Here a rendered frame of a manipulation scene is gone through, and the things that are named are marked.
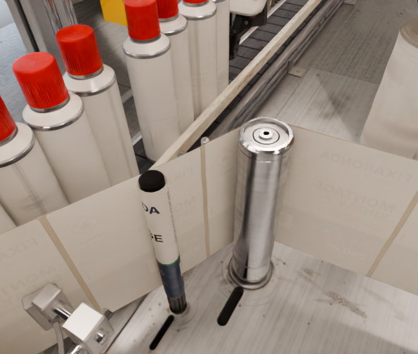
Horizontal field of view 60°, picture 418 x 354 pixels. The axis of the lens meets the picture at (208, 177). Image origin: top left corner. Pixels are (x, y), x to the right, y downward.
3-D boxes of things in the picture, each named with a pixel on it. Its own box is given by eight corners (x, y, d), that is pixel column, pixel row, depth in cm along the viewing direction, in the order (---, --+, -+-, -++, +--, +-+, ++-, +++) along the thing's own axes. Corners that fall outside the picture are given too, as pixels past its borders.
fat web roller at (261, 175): (260, 298, 36) (285, 166, 22) (220, 277, 37) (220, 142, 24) (279, 262, 38) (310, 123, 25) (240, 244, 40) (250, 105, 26)
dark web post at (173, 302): (180, 318, 35) (154, 192, 21) (166, 309, 35) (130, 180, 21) (190, 303, 36) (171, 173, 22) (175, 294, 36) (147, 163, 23)
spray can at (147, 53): (181, 164, 49) (163, 10, 34) (142, 165, 49) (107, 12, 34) (183, 139, 52) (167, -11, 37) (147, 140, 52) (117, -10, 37)
